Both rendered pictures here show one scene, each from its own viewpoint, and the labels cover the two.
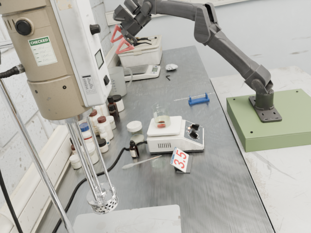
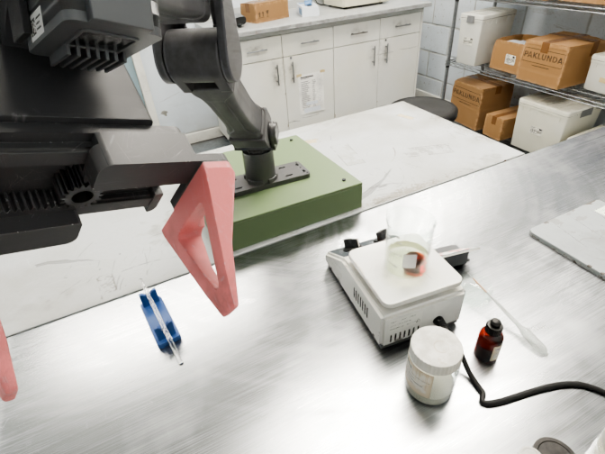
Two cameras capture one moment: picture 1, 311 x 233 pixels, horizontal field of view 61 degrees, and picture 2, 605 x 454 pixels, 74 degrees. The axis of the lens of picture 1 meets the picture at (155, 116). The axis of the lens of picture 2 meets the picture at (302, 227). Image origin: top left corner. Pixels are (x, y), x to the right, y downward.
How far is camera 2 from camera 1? 1.22 m
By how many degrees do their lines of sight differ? 95
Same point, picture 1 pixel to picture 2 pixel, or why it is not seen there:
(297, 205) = (430, 165)
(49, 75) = not seen: outside the picture
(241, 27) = not seen: outside the picture
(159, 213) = (565, 240)
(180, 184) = (488, 246)
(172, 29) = not seen: outside the picture
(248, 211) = (470, 186)
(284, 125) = (311, 162)
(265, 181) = (410, 184)
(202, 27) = (233, 31)
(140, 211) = (591, 260)
